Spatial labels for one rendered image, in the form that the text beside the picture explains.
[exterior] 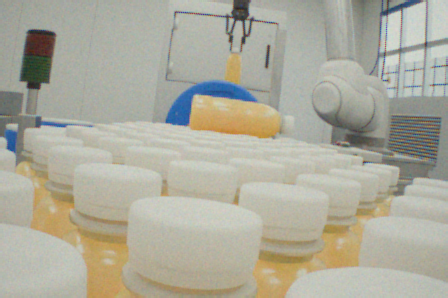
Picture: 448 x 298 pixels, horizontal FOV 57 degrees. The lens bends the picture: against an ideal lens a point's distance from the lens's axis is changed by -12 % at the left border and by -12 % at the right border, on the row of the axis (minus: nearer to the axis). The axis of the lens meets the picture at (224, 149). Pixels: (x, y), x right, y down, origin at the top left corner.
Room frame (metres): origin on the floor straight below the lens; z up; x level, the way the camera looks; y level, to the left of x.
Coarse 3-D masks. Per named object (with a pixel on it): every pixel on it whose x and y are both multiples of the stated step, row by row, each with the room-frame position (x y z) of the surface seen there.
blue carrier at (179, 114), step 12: (204, 84) 1.26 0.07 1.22; (216, 84) 1.26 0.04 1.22; (228, 84) 1.26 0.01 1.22; (180, 96) 1.26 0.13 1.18; (192, 96) 1.26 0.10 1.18; (216, 96) 1.26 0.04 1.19; (228, 96) 1.26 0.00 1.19; (240, 96) 1.26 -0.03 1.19; (252, 96) 1.26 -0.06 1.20; (180, 108) 1.25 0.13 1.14; (168, 120) 1.25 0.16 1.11; (180, 120) 1.25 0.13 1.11
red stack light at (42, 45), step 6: (30, 36) 0.77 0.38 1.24; (36, 36) 0.76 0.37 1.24; (42, 36) 0.77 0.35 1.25; (48, 36) 0.78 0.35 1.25; (24, 42) 0.78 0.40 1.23; (30, 42) 0.77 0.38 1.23; (36, 42) 0.77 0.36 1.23; (42, 42) 0.77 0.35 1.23; (48, 42) 0.78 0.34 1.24; (54, 42) 0.80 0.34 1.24; (24, 48) 0.77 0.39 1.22; (30, 48) 0.76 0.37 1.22; (36, 48) 0.77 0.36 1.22; (42, 48) 0.77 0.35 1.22; (48, 48) 0.78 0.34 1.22; (24, 54) 0.77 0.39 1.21; (30, 54) 0.77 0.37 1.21; (36, 54) 0.77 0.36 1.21; (42, 54) 0.77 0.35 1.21; (48, 54) 0.78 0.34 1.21
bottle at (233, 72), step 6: (234, 54) 2.00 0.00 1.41; (228, 60) 2.00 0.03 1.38; (234, 60) 1.99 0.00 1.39; (240, 60) 2.00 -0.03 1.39; (228, 66) 2.00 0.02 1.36; (234, 66) 1.99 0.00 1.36; (240, 66) 2.00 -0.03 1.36; (228, 72) 1.99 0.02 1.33; (234, 72) 1.99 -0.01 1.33; (240, 72) 2.00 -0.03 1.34; (228, 78) 1.99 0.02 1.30; (234, 78) 1.99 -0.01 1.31; (240, 78) 2.01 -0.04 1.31
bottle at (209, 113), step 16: (208, 96) 0.90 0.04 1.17; (192, 112) 0.88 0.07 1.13; (208, 112) 0.88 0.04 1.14; (224, 112) 0.88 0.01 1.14; (240, 112) 0.88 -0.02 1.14; (256, 112) 0.89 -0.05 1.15; (272, 112) 0.90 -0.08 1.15; (192, 128) 0.90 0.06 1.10; (208, 128) 0.89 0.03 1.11; (224, 128) 0.89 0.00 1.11; (240, 128) 0.89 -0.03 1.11; (256, 128) 0.89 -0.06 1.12; (272, 128) 0.89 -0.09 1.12
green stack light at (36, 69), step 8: (24, 56) 0.77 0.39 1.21; (32, 56) 0.76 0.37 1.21; (40, 56) 0.77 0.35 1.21; (24, 64) 0.77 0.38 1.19; (32, 64) 0.76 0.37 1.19; (40, 64) 0.77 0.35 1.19; (48, 64) 0.79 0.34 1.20; (24, 72) 0.77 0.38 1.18; (32, 72) 0.77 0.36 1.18; (40, 72) 0.77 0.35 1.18; (48, 72) 0.79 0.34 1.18; (24, 80) 0.77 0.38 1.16; (32, 80) 0.77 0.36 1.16; (40, 80) 0.77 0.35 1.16; (48, 80) 0.79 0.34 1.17
